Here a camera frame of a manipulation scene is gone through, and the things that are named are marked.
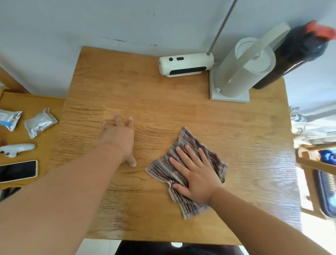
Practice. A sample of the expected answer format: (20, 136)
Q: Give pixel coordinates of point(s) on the person's left hand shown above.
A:
(120, 139)

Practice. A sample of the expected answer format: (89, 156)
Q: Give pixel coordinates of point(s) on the person's right hand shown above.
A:
(202, 181)

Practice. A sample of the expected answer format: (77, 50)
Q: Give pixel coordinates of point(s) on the striped cleaning cloth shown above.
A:
(160, 170)

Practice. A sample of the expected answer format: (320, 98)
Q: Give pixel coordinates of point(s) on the silver foil packet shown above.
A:
(40, 123)

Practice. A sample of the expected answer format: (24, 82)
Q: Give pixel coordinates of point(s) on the blue white wipes packet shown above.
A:
(10, 119)

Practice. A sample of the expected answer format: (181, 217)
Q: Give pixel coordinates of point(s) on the person's left forearm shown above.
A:
(57, 199)

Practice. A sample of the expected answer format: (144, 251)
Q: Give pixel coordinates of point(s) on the person's right forearm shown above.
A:
(262, 226)

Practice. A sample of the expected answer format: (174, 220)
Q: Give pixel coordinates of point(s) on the wooden rattan chair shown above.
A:
(44, 152)

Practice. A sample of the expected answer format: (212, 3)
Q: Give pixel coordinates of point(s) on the black shorts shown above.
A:
(157, 249)

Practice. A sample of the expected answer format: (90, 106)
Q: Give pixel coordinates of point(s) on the white controller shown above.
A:
(18, 149)

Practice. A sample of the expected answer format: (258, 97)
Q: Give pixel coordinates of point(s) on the smartphone with cream case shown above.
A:
(17, 171)

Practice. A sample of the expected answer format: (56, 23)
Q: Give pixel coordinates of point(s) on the white cylinder appliance square base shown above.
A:
(236, 76)

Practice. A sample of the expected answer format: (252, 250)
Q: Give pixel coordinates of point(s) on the plain wooden chair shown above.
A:
(312, 164)

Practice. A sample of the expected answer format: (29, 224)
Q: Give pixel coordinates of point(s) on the black ridged tray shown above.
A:
(326, 194)

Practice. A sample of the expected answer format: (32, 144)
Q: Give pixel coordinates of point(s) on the blue item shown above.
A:
(328, 157)

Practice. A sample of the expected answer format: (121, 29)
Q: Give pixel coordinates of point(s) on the black bottle orange cap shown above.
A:
(296, 52)

